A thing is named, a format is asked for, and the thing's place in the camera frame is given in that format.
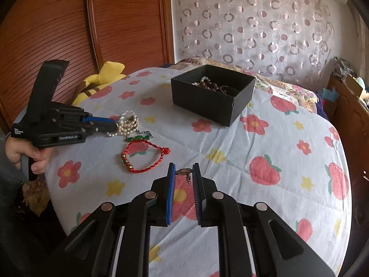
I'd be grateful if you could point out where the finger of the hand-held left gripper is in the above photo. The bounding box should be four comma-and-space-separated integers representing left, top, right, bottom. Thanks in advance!
81, 115, 116, 123
92, 120, 119, 135

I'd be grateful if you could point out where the long pearl necklace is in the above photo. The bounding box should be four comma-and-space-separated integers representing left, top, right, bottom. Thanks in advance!
105, 110, 141, 137

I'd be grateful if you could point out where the small bronze earring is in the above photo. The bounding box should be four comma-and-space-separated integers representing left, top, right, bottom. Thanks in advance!
176, 168, 193, 189

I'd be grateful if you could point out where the cardboard tissue box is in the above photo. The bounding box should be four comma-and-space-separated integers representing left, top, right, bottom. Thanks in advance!
346, 73, 369, 99

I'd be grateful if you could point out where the circle patterned sheer curtain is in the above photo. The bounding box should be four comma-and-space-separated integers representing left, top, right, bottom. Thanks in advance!
170, 0, 346, 78

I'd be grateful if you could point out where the dark blue blanket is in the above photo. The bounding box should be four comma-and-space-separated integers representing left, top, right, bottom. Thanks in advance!
315, 92, 335, 122

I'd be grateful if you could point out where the brown wooden wardrobe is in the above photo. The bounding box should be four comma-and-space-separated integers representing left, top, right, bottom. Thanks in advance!
0, 0, 175, 135

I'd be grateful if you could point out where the person's left hand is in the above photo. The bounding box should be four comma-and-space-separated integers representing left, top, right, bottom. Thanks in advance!
5, 135, 51, 176

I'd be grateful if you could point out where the green stone bracelet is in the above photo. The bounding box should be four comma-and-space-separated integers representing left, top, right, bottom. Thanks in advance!
125, 131, 154, 142

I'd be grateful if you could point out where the blue paper bag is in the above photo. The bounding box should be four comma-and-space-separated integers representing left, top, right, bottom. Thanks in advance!
317, 88, 345, 103

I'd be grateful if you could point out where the brown wooden bead bracelet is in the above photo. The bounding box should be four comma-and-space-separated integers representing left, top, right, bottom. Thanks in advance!
197, 79, 227, 94

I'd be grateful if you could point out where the black jewelry box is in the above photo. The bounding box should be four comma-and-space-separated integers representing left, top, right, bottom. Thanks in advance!
171, 64, 256, 127

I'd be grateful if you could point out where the patterned cloth pile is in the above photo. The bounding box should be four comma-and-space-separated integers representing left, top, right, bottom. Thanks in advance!
334, 56, 358, 78

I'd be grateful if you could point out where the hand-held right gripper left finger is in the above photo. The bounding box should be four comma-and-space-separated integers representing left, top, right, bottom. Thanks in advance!
48, 162, 177, 277

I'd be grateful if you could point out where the yellow plush toy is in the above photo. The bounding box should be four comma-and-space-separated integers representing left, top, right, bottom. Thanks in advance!
71, 61, 127, 106

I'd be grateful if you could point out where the wooden side cabinet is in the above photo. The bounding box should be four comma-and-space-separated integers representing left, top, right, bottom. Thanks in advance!
326, 73, 369, 197

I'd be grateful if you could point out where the red cord bracelet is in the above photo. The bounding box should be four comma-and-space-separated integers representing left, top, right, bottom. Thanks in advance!
120, 139, 170, 174

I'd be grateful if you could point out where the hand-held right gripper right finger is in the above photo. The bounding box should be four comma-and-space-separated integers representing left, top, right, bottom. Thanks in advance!
193, 162, 336, 277

